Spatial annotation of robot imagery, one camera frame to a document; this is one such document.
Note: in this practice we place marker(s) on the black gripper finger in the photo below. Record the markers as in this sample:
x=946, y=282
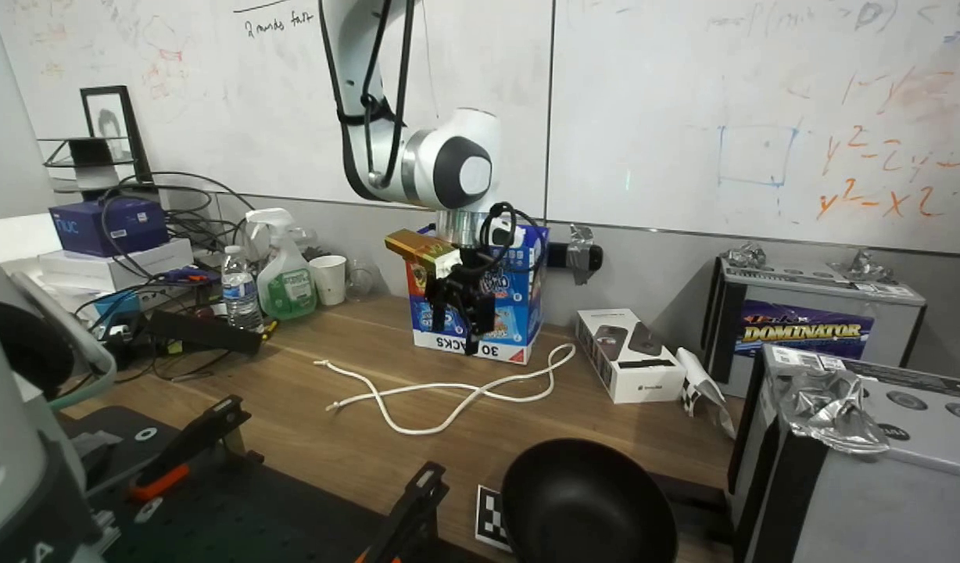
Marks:
x=438, y=310
x=479, y=330

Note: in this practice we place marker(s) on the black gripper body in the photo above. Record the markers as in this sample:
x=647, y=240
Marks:
x=469, y=287

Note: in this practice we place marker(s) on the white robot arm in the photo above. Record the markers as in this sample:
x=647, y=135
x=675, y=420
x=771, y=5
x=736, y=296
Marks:
x=416, y=167

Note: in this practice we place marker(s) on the blue snack variety box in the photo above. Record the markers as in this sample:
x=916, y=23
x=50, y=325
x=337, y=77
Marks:
x=520, y=302

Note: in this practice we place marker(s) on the grey Dominator battery box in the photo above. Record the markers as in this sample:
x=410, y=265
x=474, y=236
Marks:
x=810, y=330

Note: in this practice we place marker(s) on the dark blue cardboard box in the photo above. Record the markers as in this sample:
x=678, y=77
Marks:
x=90, y=226

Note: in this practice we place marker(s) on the white flat box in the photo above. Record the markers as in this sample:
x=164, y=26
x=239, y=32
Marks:
x=72, y=276

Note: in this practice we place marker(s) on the plain grey battery box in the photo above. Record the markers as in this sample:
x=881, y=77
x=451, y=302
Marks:
x=897, y=488

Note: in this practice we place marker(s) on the white paper cup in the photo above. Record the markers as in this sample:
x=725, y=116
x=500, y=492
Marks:
x=331, y=282

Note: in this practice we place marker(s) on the foil scrap on fixture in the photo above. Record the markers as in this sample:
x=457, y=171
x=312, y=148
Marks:
x=581, y=232

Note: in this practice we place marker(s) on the green spray bottle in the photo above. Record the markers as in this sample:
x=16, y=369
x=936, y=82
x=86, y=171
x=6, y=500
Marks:
x=287, y=287

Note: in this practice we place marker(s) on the black white fiducial tag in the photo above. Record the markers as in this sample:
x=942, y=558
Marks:
x=493, y=519

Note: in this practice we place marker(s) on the black bar clamp orange trigger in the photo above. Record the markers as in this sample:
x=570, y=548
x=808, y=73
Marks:
x=191, y=444
x=410, y=510

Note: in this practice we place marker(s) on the clear water bottle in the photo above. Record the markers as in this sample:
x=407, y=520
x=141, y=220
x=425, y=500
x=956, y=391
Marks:
x=239, y=299

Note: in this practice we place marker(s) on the black round bowl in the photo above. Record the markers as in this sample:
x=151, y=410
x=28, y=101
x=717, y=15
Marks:
x=589, y=506

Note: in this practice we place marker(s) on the long crumpled foil piece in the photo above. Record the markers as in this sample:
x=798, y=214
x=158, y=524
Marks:
x=704, y=391

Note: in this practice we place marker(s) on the long black tool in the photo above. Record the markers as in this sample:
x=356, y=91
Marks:
x=197, y=332

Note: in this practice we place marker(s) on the small crumpled foil piece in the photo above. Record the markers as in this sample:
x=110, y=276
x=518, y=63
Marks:
x=744, y=258

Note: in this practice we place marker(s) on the black platform board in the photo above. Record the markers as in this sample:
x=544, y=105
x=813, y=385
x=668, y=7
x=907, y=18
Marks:
x=248, y=510

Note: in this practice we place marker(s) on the white whiteboard panel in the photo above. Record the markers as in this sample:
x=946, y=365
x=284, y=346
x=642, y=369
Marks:
x=185, y=82
x=707, y=105

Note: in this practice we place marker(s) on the large crumpled foil sheet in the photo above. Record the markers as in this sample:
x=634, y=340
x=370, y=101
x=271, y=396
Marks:
x=832, y=409

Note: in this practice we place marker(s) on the wide crumpled foil piece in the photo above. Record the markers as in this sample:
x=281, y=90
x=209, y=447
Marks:
x=865, y=271

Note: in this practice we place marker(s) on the grey rounded machine housing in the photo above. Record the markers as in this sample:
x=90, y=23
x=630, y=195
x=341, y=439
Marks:
x=11, y=457

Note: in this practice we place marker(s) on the yellow wrist camera bar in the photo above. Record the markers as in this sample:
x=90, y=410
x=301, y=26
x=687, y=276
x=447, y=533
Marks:
x=421, y=252

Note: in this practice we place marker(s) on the black wall fixture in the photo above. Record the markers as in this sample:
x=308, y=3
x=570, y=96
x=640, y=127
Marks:
x=581, y=261

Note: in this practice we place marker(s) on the white camera product box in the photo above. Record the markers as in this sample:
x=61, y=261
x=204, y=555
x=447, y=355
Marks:
x=637, y=365

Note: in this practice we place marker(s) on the black picture frame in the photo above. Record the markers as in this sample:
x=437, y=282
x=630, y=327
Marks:
x=110, y=127

